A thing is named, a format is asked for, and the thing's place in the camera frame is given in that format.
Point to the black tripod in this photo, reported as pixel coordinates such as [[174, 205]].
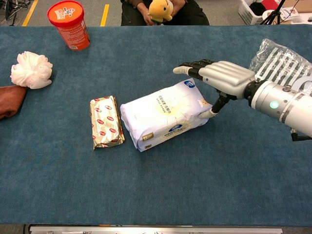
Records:
[[274, 14]]

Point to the white tissue pack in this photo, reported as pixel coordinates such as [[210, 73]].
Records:
[[165, 112]]

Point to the white laundry basket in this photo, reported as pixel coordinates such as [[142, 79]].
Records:
[[253, 13]]

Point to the clear striped plastic bag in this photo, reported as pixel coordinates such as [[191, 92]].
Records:
[[282, 63]]

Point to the gold foil snack pack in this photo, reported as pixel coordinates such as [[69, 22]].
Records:
[[106, 122]]

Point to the white mesh bath pouf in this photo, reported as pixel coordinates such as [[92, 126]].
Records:
[[30, 70]]

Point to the cardboard box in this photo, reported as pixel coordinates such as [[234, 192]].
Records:
[[298, 6]]

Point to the orange cylindrical canister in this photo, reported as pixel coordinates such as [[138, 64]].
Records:
[[70, 26]]

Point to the yellow plush toy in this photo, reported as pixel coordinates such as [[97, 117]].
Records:
[[161, 11]]

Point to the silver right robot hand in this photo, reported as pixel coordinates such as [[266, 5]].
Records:
[[224, 75]]

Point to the blue table cloth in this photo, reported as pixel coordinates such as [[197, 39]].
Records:
[[156, 170]]

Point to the seated person in dark clothes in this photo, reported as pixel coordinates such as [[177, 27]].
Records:
[[185, 13]]

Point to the brown towel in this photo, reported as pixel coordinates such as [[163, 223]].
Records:
[[9, 100]]

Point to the aluminium table edge rail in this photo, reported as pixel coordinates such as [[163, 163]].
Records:
[[156, 229]]

